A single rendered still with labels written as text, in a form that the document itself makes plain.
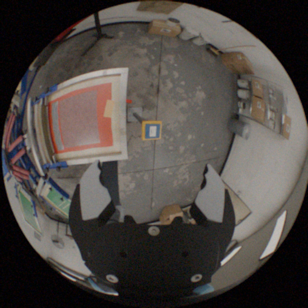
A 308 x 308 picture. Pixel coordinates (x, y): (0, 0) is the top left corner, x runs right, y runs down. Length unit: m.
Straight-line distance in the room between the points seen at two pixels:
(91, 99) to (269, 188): 3.66
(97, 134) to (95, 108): 0.17
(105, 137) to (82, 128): 0.17
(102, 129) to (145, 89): 1.13
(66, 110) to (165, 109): 1.44
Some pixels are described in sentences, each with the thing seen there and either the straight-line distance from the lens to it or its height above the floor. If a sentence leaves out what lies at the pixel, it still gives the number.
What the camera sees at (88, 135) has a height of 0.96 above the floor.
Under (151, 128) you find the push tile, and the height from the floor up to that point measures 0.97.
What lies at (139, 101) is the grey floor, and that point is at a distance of 1.61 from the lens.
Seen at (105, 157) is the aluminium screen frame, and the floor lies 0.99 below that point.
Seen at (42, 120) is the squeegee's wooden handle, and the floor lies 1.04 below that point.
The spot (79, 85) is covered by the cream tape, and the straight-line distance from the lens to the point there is 0.71.
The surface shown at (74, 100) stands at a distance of 0.71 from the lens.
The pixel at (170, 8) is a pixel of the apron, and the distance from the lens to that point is 2.09.
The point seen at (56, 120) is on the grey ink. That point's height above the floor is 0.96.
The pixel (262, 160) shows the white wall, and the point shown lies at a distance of 3.18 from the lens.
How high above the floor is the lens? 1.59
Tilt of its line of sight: 55 degrees down
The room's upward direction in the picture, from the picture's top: 147 degrees clockwise
